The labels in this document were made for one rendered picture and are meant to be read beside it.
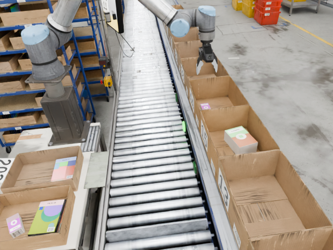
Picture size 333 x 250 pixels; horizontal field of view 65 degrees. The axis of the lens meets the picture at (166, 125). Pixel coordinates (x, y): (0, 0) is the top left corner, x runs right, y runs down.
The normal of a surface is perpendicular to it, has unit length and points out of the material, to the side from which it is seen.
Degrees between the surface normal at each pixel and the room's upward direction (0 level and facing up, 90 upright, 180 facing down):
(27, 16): 91
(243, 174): 89
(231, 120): 89
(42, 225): 0
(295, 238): 90
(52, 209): 0
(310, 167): 0
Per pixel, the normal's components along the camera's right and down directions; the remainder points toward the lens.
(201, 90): 0.11, 0.57
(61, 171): -0.07, -0.80
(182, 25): -0.13, 0.65
